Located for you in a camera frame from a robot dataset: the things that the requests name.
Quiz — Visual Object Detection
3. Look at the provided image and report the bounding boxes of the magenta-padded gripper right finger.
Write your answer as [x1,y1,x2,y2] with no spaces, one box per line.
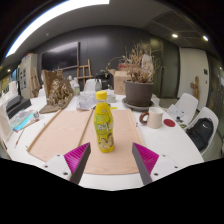
[131,142,183,186]

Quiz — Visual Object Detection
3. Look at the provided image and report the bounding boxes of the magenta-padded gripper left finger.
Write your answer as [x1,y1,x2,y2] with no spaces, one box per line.
[42,142,92,185]

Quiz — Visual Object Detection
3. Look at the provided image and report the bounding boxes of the yellow drink bottle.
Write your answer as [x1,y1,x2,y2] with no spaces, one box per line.
[93,90,115,154]

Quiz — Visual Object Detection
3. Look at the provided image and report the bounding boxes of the tan wooden board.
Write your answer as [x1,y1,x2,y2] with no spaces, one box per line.
[27,108,146,176]

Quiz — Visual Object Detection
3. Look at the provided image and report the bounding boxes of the flat round red coaster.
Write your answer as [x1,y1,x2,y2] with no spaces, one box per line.
[163,118,177,128]

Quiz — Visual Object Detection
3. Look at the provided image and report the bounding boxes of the grey plant saucer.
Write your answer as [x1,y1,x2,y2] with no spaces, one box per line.
[121,97,157,112]

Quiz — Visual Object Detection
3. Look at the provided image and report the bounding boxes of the papers with dark objects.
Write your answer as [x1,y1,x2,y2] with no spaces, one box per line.
[166,103,186,123]

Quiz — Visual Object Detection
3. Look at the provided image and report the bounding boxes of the printed paper stack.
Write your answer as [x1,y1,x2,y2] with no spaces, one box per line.
[75,90,98,111]

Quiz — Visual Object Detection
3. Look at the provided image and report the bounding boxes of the black backpack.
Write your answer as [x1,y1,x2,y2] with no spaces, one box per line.
[185,117,214,153]

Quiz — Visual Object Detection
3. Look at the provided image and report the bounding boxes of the dark pot with dried plant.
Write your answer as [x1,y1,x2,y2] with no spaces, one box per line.
[106,41,161,108]

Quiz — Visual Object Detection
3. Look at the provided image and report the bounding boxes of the stack of coloured books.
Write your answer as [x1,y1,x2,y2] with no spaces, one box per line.
[9,109,40,133]

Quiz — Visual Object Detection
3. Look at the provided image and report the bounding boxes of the golden carved wooden sculpture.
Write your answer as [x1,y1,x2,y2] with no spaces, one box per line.
[39,68,75,115]

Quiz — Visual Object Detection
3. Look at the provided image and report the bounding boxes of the small white cup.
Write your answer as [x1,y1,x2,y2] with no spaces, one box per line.
[106,93,117,104]

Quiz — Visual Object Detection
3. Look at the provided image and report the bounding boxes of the clear bottle with green label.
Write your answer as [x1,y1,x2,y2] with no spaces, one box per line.
[73,79,81,97]

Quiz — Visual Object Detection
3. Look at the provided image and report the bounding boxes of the white shell chair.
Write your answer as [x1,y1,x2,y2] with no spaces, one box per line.
[166,92,199,126]
[184,106,220,156]

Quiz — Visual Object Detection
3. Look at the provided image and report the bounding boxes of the dark spray bottle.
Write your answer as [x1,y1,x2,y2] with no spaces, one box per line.
[94,77,103,93]

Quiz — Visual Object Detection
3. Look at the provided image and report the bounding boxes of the brown cardboard box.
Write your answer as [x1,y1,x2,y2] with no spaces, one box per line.
[108,68,132,96]

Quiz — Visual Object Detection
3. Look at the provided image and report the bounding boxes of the black box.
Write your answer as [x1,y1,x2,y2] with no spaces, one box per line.
[4,94,33,119]

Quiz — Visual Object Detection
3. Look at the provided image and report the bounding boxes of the brown wooden figure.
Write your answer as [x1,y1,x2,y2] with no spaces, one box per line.
[189,75,200,101]

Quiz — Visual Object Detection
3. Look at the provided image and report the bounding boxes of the wooden easel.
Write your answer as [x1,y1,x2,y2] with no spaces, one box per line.
[76,59,94,81]

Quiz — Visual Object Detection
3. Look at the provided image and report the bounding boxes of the pale cabinet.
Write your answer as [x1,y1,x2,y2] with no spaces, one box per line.
[18,53,39,91]

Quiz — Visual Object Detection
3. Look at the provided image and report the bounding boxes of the long ceiling strip light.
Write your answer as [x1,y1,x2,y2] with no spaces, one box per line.
[4,0,111,58]

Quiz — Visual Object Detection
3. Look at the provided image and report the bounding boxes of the white mug with brown handle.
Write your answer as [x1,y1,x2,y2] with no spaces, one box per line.
[138,106,164,130]

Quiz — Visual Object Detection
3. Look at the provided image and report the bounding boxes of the dark wall screen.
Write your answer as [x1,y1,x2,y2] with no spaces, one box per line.
[41,41,81,71]

